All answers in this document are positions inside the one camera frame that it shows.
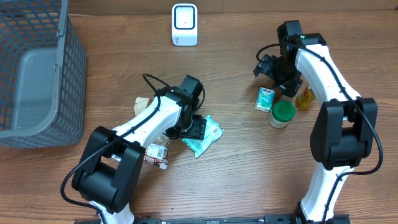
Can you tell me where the teal tissue pack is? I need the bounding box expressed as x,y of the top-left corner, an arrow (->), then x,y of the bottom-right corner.
254,87 -> 275,113

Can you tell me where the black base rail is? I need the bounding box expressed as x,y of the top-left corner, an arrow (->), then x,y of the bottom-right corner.
74,214 -> 351,224

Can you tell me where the grey plastic mesh basket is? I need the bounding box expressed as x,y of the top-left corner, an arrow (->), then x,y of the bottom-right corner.
1,0 -> 87,149

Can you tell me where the yellow dish soap bottle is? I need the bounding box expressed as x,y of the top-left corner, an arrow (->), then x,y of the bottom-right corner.
295,85 -> 316,110

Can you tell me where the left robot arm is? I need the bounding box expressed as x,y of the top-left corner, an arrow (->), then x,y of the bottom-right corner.
65,75 -> 206,223

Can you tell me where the white barcode scanner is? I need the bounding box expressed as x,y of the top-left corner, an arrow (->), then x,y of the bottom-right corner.
172,3 -> 198,47

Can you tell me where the brown snack wrapper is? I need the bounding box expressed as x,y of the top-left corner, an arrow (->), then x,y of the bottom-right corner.
134,97 -> 170,170

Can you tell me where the teal snack packet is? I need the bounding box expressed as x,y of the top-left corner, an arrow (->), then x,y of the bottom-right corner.
182,114 -> 224,159

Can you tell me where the green lid jar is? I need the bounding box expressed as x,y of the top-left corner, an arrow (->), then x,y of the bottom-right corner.
268,100 -> 296,128

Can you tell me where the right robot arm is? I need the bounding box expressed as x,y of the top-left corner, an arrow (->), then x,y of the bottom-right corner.
253,20 -> 383,223

